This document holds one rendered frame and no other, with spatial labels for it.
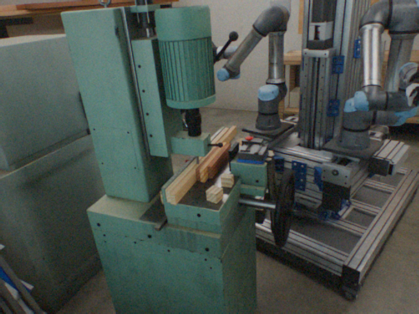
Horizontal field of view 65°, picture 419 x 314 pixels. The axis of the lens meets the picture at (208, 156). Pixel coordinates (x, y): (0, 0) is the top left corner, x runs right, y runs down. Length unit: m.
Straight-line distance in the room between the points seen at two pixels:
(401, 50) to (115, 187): 1.32
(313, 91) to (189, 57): 0.97
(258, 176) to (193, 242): 0.34
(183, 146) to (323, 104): 0.89
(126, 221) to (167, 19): 0.73
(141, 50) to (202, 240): 0.67
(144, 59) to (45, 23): 2.58
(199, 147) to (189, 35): 0.39
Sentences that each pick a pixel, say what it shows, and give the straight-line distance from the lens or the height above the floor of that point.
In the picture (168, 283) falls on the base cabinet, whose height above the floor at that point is 0.51.
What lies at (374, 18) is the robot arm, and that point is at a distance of 1.57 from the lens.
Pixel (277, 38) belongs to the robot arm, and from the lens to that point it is 1.95.
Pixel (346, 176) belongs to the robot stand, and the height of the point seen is 0.74.
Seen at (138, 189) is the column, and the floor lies 0.86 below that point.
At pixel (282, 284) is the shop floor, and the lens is 2.08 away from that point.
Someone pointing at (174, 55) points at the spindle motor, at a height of 1.37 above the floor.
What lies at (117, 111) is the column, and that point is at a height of 1.19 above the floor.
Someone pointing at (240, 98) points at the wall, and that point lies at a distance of 4.87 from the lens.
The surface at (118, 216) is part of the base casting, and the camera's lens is 1.32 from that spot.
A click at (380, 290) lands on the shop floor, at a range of 2.17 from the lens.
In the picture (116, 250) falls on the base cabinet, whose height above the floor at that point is 0.62.
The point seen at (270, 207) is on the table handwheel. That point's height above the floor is 0.82.
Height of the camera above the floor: 1.52
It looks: 26 degrees down
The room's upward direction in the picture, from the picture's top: 5 degrees counter-clockwise
